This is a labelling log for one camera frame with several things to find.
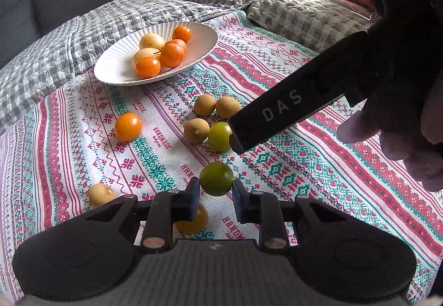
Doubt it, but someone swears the yellowish tan longan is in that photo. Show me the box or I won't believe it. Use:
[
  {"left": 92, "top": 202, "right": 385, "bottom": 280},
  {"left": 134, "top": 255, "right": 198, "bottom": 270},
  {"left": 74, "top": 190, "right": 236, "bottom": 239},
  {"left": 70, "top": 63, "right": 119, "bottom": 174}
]
[{"left": 87, "top": 183, "right": 118, "bottom": 208}]

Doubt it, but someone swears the white ribbed plate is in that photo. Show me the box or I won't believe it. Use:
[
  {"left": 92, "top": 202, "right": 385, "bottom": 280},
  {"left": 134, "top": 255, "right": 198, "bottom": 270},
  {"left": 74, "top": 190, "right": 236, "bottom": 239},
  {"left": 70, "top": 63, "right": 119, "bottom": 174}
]
[{"left": 93, "top": 21, "right": 218, "bottom": 86}]

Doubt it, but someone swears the yellow tomato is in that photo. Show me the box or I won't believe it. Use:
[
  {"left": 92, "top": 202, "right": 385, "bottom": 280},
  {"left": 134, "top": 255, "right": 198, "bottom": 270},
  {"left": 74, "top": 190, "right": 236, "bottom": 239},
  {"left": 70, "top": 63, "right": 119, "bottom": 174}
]
[{"left": 174, "top": 204, "right": 209, "bottom": 234}]

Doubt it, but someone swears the large yellow passion fruit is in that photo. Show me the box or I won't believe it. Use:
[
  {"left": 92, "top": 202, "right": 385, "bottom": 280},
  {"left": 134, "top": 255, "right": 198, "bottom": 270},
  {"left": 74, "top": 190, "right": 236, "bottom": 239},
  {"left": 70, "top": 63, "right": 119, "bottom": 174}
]
[
  {"left": 132, "top": 47, "right": 161, "bottom": 68},
  {"left": 139, "top": 33, "right": 166, "bottom": 51}
]

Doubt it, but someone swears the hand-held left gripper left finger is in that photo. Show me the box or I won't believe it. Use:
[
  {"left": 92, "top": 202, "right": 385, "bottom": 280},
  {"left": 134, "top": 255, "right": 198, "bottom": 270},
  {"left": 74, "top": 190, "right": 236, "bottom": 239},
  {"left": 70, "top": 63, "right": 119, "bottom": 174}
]
[{"left": 85, "top": 177, "right": 201, "bottom": 254}]

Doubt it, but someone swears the red green patterned tablecloth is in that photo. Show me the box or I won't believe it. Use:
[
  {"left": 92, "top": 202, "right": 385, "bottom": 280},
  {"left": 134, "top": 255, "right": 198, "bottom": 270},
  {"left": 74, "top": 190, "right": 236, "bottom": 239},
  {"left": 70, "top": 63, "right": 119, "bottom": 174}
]
[{"left": 0, "top": 10, "right": 443, "bottom": 306}]

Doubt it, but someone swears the green tomato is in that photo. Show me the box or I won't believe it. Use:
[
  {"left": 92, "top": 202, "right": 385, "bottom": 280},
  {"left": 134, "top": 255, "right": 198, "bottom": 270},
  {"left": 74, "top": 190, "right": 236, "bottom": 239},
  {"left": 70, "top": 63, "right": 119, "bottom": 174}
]
[
  {"left": 208, "top": 122, "right": 233, "bottom": 153},
  {"left": 199, "top": 161, "right": 235, "bottom": 197}
]

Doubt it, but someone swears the brown longan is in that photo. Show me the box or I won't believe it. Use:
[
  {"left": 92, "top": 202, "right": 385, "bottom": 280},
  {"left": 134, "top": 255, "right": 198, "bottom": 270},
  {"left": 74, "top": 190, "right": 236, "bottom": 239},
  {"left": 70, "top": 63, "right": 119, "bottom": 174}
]
[
  {"left": 215, "top": 96, "right": 242, "bottom": 119},
  {"left": 194, "top": 94, "right": 217, "bottom": 117},
  {"left": 183, "top": 118, "right": 210, "bottom": 144}
]

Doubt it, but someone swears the person's right hand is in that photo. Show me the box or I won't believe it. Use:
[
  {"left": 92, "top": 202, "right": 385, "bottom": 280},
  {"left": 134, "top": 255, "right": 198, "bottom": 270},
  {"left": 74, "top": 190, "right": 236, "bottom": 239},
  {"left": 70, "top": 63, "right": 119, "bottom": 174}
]
[{"left": 337, "top": 84, "right": 443, "bottom": 192}]

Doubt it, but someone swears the mandarin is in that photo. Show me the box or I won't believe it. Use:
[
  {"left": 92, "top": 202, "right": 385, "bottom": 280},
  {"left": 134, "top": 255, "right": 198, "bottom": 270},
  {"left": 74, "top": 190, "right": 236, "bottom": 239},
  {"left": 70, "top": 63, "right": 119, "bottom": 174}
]
[
  {"left": 172, "top": 25, "right": 192, "bottom": 43},
  {"left": 159, "top": 43, "right": 186, "bottom": 68}
]

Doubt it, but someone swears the grey white checked quilt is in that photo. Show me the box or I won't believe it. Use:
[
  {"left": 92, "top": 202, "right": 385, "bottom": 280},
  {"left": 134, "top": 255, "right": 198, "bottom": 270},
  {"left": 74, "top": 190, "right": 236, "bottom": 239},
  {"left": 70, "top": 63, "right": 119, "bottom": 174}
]
[{"left": 0, "top": 0, "right": 239, "bottom": 135}]

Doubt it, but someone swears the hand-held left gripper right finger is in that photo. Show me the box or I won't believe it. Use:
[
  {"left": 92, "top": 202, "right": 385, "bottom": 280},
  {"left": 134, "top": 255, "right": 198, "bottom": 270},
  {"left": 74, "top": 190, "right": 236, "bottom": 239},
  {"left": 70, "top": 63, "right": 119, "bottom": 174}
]
[{"left": 233, "top": 179, "right": 347, "bottom": 253}]

